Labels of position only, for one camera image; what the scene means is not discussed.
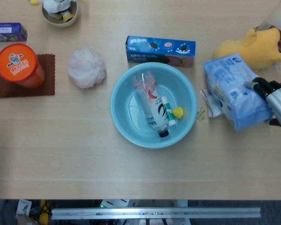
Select clear bottle with black cap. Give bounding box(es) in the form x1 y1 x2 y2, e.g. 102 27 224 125
133 71 170 138

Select light blue plastic basin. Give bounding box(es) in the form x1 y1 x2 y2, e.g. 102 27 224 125
110 62 199 149

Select clear printed snack bag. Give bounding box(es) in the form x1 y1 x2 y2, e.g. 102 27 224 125
200 88 223 118

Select aluminium rail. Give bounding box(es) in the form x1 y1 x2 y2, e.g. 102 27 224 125
51 207 262 220

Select blue wet wipes pack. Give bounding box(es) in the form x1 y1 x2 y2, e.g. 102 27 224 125
202 53 274 132

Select orange lidded canister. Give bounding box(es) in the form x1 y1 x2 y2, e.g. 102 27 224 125
0 43 45 89

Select yellow plush toy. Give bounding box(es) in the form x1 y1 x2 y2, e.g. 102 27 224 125
212 27 281 73

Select small yellow toy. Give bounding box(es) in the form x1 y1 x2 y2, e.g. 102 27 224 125
173 106 185 120

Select white control box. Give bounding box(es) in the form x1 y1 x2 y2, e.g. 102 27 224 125
100 199 131 209

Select blue Oreo cookie box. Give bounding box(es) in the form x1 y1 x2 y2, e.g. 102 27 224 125
125 35 197 68

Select pink white mesh bath pouf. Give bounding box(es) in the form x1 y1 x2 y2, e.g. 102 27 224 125
67 48 106 89

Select green white glue stick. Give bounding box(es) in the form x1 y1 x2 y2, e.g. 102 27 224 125
161 96 177 127

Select beige bowl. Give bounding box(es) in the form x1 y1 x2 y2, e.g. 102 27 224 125
42 0 78 28

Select black-headed plush doll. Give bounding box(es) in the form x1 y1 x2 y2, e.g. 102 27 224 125
29 0 87 23

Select purple cardboard box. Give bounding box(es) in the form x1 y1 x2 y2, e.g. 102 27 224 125
0 22 28 43

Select brown scalloped mat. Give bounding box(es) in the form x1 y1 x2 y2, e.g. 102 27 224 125
0 53 56 98

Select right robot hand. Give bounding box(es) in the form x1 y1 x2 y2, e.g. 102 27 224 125
244 77 281 132

